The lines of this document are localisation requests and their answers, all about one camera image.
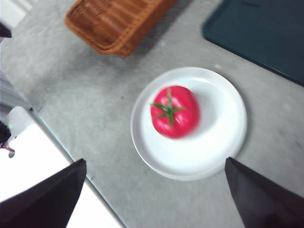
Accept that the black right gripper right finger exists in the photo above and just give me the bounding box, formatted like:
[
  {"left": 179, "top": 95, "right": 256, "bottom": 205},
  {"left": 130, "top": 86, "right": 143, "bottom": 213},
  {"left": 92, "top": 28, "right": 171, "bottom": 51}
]
[{"left": 225, "top": 157, "right": 304, "bottom": 228}]

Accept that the brown wicker basket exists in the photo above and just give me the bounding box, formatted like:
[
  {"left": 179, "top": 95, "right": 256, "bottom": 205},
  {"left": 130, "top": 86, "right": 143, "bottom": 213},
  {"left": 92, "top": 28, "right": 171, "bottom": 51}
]
[{"left": 64, "top": 0, "right": 179, "bottom": 57}]

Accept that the black machine part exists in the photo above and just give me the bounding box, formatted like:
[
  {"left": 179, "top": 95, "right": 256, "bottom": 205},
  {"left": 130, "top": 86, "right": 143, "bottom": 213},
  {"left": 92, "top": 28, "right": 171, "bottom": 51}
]
[{"left": 0, "top": 22, "right": 12, "bottom": 38}]

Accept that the white rounded device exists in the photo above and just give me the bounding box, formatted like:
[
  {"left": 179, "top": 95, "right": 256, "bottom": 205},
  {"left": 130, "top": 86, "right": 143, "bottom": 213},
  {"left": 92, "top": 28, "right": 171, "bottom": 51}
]
[{"left": 6, "top": 106, "right": 33, "bottom": 141}]

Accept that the white round plate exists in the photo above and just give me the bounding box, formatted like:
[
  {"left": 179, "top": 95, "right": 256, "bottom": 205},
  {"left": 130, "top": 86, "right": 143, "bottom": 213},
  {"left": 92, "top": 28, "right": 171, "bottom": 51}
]
[{"left": 130, "top": 67, "right": 248, "bottom": 181}]

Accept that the dark object with red cable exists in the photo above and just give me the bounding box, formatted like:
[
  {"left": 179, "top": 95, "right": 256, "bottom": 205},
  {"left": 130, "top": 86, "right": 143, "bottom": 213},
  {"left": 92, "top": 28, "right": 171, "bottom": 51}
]
[{"left": 0, "top": 121, "right": 16, "bottom": 159}]

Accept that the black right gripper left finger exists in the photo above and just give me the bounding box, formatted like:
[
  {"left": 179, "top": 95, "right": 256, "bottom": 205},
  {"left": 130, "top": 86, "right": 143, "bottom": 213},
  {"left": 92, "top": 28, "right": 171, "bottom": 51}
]
[{"left": 0, "top": 158, "right": 86, "bottom": 228}]

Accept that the black rectangular tray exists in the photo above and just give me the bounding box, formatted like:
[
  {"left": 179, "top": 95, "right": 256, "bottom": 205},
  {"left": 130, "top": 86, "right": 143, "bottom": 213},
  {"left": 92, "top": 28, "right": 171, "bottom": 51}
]
[{"left": 202, "top": 0, "right": 304, "bottom": 87}]

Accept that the red tomato with green stem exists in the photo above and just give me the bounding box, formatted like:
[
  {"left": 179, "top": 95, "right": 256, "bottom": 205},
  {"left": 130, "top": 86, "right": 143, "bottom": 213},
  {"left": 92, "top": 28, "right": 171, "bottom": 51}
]
[{"left": 149, "top": 85, "right": 201, "bottom": 140}]

